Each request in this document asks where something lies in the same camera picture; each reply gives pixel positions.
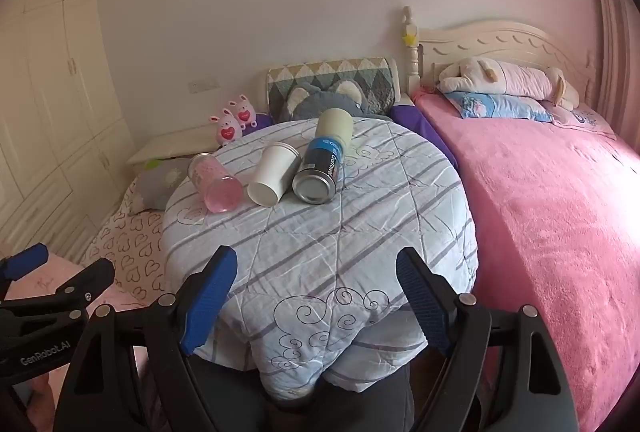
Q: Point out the yellow star decoration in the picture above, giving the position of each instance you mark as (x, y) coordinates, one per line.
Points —
(410, 39)

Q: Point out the white bedside table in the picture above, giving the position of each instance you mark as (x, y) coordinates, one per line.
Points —
(170, 145)

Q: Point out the heart print sheet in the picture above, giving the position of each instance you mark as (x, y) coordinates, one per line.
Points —
(125, 252)

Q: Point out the light blue striped quilt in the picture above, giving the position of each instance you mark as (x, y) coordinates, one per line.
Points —
(325, 252)

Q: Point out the white plush dog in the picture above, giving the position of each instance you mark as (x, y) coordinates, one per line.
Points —
(510, 82)

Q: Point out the white paper cup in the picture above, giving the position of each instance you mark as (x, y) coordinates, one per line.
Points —
(272, 169)

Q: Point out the cream carved bed headboard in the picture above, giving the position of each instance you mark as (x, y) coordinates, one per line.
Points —
(500, 41)

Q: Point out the pink transparent cup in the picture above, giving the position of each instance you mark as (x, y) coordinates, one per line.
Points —
(216, 184)

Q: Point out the blue printed pillow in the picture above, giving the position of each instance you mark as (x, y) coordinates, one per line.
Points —
(500, 105)

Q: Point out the pink bunny toy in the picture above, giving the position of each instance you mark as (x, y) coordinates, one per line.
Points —
(244, 113)
(226, 129)

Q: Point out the grey plush bear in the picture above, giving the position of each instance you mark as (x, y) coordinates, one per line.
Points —
(315, 104)

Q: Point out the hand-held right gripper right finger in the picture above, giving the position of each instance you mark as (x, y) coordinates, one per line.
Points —
(422, 302)

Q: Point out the small purple cushion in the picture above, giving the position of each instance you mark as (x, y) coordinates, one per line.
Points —
(261, 121)

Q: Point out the grey flower cushion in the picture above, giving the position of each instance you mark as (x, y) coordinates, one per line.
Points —
(155, 186)

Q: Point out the pink fleece blanket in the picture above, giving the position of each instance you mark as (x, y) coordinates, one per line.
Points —
(540, 222)

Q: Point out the pink printed cloth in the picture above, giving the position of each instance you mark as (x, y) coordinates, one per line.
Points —
(127, 299)

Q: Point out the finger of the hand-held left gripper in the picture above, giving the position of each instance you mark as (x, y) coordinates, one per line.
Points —
(27, 260)
(82, 284)

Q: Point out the pink printed pillow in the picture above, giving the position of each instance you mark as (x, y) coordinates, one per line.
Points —
(585, 119)

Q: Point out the purple cloth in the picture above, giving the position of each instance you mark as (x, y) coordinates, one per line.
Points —
(420, 128)

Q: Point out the patchwork quilted headboard cover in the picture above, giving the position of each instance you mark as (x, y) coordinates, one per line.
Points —
(372, 79)

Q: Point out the metal cup with cream lid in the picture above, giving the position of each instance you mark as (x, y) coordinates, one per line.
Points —
(320, 162)

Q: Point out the cream wardrobe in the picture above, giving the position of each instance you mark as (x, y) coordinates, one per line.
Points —
(50, 87)

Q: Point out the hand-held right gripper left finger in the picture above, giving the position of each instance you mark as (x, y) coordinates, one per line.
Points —
(206, 299)

